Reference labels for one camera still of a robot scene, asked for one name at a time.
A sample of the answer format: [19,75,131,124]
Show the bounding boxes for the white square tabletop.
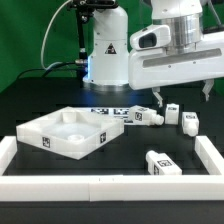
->
[16,107,124,160]

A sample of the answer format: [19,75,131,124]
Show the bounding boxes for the grey cable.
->
[40,0,75,72]

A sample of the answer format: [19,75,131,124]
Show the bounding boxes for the AprilTag marker sheet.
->
[90,107,133,125]

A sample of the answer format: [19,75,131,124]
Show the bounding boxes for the white U-shaped fence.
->
[0,136,224,202]

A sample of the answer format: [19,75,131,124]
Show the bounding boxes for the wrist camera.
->
[130,25,171,51]

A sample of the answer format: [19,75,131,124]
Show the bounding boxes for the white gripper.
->
[129,36,224,108]

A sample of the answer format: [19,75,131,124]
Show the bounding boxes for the black cable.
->
[17,61,88,81]

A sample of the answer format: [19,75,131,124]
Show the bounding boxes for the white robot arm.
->
[83,0,224,95]

